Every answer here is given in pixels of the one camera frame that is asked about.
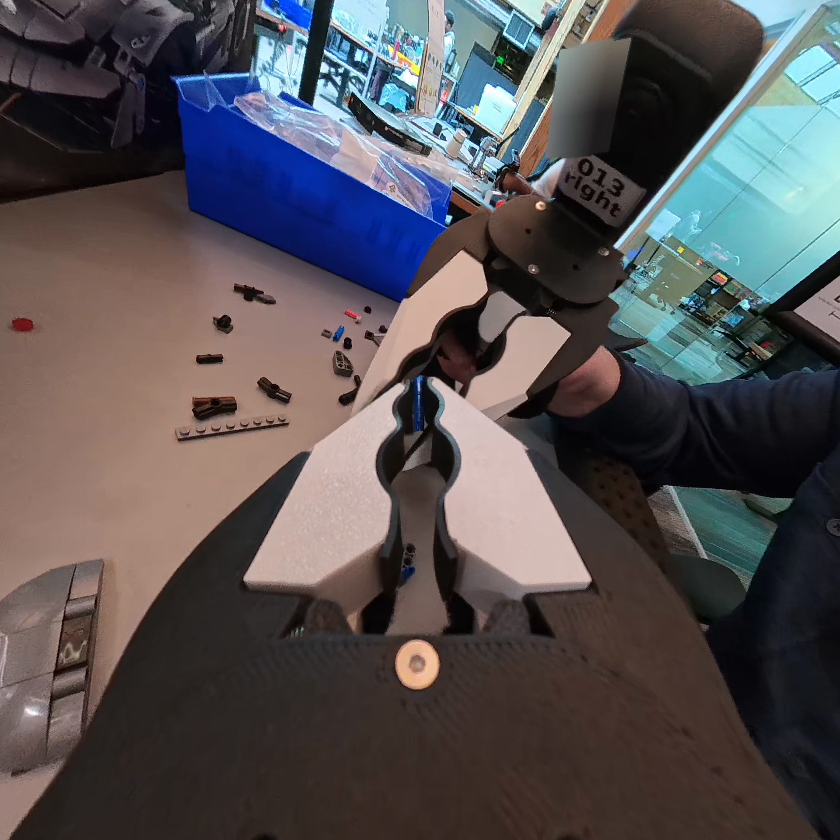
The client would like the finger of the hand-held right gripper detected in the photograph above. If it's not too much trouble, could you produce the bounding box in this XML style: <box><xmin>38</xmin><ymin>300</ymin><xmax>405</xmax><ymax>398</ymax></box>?
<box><xmin>353</xmin><ymin>247</ymin><xmax>492</xmax><ymax>414</ymax></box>
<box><xmin>458</xmin><ymin>312</ymin><xmax>573</xmax><ymax>422</ymax></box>

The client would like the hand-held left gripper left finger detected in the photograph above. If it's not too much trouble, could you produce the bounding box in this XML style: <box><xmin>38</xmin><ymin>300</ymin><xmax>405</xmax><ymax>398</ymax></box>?
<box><xmin>241</xmin><ymin>382</ymin><xmax>412</xmax><ymax>621</ymax></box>

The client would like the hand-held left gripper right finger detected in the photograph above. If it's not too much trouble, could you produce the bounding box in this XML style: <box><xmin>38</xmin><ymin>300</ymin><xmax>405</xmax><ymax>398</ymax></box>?
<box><xmin>424</xmin><ymin>378</ymin><xmax>595</xmax><ymax>621</ymax></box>

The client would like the long grey lego plate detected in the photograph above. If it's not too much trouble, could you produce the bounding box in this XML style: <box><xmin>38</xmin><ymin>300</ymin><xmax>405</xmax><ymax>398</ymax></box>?
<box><xmin>175</xmin><ymin>414</ymin><xmax>290</xmax><ymax>442</ymax></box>

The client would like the grey curved lego panel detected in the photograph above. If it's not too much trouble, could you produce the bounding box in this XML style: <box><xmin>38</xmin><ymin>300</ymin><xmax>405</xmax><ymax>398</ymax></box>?
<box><xmin>0</xmin><ymin>559</ymin><xmax>106</xmax><ymax>775</ymax></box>

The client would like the lego set box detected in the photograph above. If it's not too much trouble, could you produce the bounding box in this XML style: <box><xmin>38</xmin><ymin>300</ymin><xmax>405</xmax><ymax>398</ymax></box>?
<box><xmin>0</xmin><ymin>0</ymin><xmax>257</xmax><ymax>198</ymax></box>

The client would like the person's right hand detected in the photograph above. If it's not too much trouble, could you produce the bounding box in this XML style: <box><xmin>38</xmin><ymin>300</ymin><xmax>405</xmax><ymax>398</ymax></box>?
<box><xmin>546</xmin><ymin>346</ymin><xmax>622</xmax><ymax>419</ymax></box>

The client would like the blue plastic bin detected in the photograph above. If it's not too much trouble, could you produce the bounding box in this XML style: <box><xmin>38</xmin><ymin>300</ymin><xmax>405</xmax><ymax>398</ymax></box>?
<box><xmin>172</xmin><ymin>73</ymin><xmax>454</xmax><ymax>303</ymax></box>

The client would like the white plastic jug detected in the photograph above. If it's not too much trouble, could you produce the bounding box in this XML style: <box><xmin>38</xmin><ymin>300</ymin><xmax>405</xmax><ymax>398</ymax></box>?
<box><xmin>474</xmin><ymin>84</ymin><xmax>519</xmax><ymax>132</ymax></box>

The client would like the long black box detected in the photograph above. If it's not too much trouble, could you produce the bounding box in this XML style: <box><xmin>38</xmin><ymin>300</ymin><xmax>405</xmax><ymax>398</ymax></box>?
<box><xmin>346</xmin><ymin>92</ymin><xmax>434</xmax><ymax>155</ymax></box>

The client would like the clear plastic bag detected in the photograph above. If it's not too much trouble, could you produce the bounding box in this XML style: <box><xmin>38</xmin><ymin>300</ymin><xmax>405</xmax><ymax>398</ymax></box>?
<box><xmin>203</xmin><ymin>71</ymin><xmax>454</xmax><ymax>217</ymax></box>

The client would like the person's torso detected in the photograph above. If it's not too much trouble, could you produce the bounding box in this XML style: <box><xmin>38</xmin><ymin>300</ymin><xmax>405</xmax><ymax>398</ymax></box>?
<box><xmin>705</xmin><ymin>453</ymin><xmax>840</xmax><ymax>840</ymax></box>

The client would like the wooden post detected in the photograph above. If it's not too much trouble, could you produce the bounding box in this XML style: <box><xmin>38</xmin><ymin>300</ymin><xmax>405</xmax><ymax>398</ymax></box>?
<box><xmin>499</xmin><ymin>0</ymin><xmax>585</xmax><ymax>172</ymax></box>

